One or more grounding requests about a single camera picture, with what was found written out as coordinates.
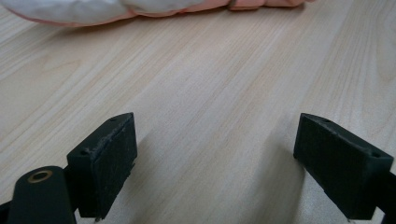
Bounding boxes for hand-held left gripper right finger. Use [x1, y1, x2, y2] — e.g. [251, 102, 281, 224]
[292, 112, 395, 221]

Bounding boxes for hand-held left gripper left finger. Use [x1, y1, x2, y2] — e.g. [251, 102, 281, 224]
[66, 112, 138, 220]

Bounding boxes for pink ski glove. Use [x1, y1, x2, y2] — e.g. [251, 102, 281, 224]
[0, 0, 316, 28]

